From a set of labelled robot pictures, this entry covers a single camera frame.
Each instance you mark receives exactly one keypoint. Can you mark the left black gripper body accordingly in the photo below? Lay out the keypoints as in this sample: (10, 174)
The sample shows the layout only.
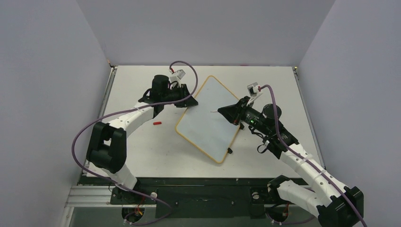
(177, 93)

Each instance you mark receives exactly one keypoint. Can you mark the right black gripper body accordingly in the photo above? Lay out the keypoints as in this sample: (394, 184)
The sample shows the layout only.
(239, 111)

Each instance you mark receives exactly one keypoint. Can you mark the yellow framed whiteboard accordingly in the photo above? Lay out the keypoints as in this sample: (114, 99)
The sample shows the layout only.
(209, 132)

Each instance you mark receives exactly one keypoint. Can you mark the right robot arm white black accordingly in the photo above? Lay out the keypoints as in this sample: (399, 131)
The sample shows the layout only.
(332, 202)

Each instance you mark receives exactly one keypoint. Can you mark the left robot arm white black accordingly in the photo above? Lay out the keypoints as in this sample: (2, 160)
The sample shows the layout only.
(107, 147)

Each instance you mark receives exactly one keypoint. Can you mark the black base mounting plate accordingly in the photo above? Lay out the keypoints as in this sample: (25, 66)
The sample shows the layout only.
(192, 197)

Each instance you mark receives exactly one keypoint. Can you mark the front aluminium extrusion bar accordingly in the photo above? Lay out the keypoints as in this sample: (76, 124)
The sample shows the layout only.
(89, 196)

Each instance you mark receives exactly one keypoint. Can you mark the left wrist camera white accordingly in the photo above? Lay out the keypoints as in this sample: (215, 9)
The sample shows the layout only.
(177, 76)

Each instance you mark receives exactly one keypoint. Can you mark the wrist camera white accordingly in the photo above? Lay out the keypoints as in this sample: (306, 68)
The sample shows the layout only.
(254, 92)
(177, 76)

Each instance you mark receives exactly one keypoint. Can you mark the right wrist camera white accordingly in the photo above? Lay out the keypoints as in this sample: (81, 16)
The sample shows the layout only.
(254, 92)

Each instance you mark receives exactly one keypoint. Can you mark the right aluminium rail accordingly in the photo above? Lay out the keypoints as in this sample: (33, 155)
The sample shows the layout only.
(294, 69)

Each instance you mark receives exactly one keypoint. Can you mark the aluminium rail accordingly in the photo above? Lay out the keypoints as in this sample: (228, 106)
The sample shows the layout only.
(294, 69)
(103, 107)

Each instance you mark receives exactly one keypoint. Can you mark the left aluminium rail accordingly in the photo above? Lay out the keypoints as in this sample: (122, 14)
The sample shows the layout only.
(103, 107)

